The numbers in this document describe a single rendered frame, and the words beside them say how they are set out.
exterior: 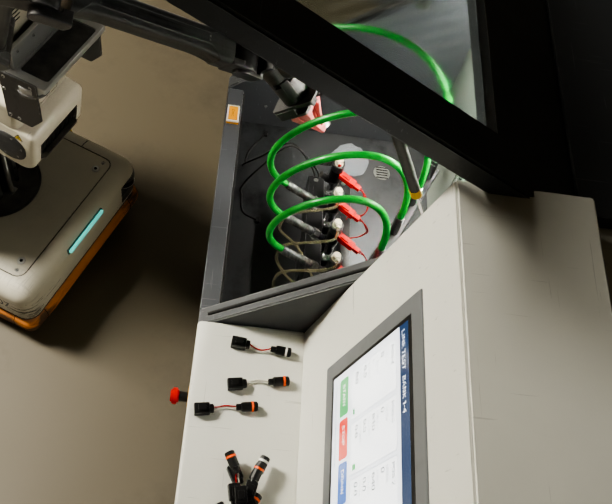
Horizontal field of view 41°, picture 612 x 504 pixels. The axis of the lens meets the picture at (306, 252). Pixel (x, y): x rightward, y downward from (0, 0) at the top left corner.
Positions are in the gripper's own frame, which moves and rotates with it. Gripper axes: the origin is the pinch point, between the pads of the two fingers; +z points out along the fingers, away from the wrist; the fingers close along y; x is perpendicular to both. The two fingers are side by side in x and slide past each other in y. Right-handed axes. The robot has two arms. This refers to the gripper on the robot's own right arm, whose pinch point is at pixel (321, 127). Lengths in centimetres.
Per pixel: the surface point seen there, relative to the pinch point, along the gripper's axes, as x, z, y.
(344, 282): -31.9, 11.9, 9.5
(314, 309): -33.4, 17.2, -1.0
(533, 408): -61, 7, 54
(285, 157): 18.8, 19.8, -33.6
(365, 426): -60, 14, 23
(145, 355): -13, 59, -111
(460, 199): -33, -5, 43
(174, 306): 7, 60, -110
